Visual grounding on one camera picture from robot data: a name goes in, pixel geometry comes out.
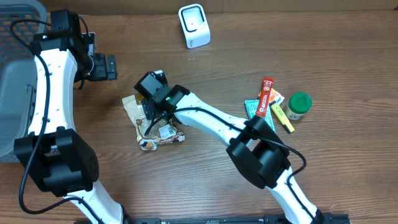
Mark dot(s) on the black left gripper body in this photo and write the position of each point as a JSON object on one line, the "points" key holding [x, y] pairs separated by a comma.
{"points": [[99, 71]]}

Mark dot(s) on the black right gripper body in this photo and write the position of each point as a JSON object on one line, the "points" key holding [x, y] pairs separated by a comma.
{"points": [[152, 107]]}

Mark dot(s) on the beige brown snack bag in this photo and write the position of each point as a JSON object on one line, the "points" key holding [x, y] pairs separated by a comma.
{"points": [[164, 132]]}

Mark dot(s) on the red white stick packet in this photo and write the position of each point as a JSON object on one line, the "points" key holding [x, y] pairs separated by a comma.
{"points": [[267, 84]]}

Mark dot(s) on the small orange white box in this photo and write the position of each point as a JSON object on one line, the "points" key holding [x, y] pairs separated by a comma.
{"points": [[276, 96]]}

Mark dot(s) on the green lid round jar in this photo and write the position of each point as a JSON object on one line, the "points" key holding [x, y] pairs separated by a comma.
{"points": [[298, 105]]}

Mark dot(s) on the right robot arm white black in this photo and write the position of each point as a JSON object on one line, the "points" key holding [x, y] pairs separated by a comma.
{"points": [[254, 148]]}

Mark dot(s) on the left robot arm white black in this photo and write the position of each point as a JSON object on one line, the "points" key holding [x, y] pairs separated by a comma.
{"points": [[54, 156]]}

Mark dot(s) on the white barcode scanner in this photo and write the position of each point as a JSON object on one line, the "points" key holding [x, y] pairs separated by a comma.
{"points": [[194, 25]]}

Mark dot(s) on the grey plastic mesh basket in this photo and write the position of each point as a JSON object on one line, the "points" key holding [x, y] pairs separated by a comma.
{"points": [[18, 76]]}

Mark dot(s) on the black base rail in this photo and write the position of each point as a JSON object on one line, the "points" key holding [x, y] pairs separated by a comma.
{"points": [[266, 219]]}

